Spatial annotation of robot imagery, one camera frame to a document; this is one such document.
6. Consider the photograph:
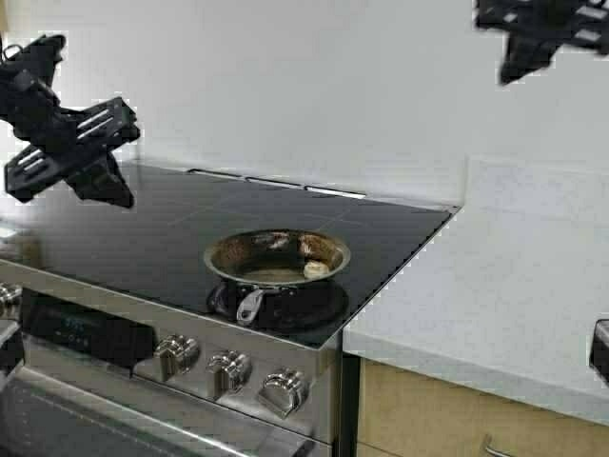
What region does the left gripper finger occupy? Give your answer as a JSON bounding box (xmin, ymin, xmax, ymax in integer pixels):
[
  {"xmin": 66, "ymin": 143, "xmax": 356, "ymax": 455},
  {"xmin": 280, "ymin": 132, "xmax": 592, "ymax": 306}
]
[
  {"xmin": 64, "ymin": 97, "xmax": 141, "ymax": 152},
  {"xmin": 4, "ymin": 145, "xmax": 71, "ymax": 203}
]

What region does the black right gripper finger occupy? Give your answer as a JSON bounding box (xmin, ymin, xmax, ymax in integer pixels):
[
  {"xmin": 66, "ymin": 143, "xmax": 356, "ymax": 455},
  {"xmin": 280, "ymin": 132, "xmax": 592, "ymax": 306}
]
[{"xmin": 473, "ymin": 0, "xmax": 523, "ymax": 31}]

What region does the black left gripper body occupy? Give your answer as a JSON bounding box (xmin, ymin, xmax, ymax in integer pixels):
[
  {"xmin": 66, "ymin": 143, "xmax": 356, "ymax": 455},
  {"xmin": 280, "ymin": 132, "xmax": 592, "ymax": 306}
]
[{"xmin": 1, "ymin": 34, "xmax": 134, "ymax": 209}]

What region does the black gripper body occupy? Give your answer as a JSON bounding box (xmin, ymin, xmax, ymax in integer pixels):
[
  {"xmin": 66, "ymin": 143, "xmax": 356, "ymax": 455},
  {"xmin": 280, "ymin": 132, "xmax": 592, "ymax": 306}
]
[{"xmin": 499, "ymin": 1, "xmax": 571, "ymax": 86}]

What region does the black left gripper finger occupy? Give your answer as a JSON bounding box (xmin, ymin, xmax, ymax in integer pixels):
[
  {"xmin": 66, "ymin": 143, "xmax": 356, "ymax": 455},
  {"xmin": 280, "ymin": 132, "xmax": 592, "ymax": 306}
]
[{"xmin": 556, "ymin": 0, "xmax": 608, "ymax": 57}]

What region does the steel frying pan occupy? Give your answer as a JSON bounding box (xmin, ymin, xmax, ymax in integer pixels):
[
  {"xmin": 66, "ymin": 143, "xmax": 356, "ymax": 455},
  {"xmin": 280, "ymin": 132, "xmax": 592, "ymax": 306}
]
[{"xmin": 204, "ymin": 228, "xmax": 351, "ymax": 331}]

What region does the raw grey shrimp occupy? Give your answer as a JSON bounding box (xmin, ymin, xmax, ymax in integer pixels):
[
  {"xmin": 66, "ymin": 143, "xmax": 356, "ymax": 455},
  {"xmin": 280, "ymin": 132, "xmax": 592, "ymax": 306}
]
[{"xmin": 303, "ymin": 260, "xmax": 330, "ymax": 280}]

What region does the far left steel knob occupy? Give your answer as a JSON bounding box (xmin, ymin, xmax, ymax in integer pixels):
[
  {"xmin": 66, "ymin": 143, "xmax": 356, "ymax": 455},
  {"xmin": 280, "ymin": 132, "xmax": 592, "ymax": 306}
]
[{"xmin": 0, "ymin": 283, "xmax": 23, "ymax": 320}]

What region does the black object at left edge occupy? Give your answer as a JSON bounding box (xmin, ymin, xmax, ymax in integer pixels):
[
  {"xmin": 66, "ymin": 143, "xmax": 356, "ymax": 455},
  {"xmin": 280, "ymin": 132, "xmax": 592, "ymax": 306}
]
[{"xmin": 0, "ymin": 320, "xmax": 25, "ymax": 376}]

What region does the stainless steel electric range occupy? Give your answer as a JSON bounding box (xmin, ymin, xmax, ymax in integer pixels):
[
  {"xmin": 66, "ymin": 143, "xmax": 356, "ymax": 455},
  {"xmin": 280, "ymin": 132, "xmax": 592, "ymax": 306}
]
[{"xmin": 1, "ymin": 163, "xmax": 455, "ymax": 456}]

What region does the left steel stove knob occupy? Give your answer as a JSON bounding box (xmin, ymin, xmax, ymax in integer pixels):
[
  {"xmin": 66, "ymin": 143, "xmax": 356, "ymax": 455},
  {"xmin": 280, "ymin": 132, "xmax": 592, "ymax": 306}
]
[{"xmin": 153, "ymin": 334, "xmax": 200, "ymax": 382}]

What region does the steel stove knob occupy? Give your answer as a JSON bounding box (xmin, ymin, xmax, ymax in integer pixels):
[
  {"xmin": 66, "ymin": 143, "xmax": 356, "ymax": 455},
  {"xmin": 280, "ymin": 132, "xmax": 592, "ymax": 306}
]
[
  {"xmin": 206, "ymin": 350, "xmax": 252, "ymax": 400},
  {"xmin": 256, "ymin": 368, "xmax": 309, "ymax": 419},
  {"xmin": 153, "ymin": 334, "xmax": 200, "ymax": 382}
]

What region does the middle steel stove knob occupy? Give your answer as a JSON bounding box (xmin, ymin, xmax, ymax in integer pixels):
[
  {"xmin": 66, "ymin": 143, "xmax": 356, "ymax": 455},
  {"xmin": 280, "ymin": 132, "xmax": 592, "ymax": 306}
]
[{"xmin": 206, "ymin": 350, "xmax": 252, "ymax": 400}]

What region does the black appliance at right edge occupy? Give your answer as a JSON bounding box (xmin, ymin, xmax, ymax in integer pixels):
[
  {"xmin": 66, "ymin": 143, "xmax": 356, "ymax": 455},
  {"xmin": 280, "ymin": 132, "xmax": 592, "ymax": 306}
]
[{"xmin": 589, "ymin": 319, "xmax": 609, "ymax": 383}]

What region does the right steel stove knob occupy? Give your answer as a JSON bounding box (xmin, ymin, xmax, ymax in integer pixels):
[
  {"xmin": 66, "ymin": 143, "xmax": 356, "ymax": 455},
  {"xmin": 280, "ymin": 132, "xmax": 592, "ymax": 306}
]
[{"xmin": 256, "ymin": 368, "xmax": 309, "ymax": 419}]

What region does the wooden base cabinet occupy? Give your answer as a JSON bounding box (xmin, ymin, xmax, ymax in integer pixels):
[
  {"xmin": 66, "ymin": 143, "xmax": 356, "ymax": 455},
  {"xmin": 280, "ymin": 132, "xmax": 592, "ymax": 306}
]
[{"xmin": 357, "ymin": 359, "xmax": 608, "ymax": 456}]

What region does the steel drawer handle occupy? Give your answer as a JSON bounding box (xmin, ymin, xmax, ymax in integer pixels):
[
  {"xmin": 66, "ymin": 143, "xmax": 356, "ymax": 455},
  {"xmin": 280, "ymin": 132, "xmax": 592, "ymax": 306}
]
[{"xmin": 480, "ymin": 434, "xmax": 515, "ymax": 457}]

